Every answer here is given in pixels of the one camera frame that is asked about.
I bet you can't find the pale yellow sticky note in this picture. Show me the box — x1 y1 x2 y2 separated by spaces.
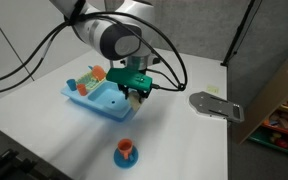
206 85 220 94

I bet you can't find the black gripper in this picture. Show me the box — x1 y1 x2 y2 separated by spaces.
117 83 150 101

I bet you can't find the black tripod equipment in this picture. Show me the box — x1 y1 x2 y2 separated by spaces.
0 143 52 180

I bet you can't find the blue toy cup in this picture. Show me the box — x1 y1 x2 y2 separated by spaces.
66 78 78 92

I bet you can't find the blue toy sink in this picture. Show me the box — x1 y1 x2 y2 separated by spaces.
61 68 138 123

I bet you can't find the cardboard box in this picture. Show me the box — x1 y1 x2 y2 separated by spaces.
235 58 288 159

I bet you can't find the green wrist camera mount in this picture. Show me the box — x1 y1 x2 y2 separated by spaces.
105 67 153 94

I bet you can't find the black stand pole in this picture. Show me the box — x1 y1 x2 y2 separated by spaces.
220 0 265 68

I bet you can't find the orange toy tumbler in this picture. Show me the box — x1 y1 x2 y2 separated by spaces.
76 83 88 97

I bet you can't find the orange teacup with handle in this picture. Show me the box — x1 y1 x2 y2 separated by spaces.
117 138 134 160

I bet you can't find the yellow green dish rack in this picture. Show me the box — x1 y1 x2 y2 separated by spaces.
75 70 109 91

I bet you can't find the blue toy saucer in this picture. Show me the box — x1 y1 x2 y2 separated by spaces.
113 146 140 170

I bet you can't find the grey metal mounting plate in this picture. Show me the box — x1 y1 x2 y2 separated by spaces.
188 91 245 125

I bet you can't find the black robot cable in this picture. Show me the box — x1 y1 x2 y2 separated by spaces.
0 9 189 98

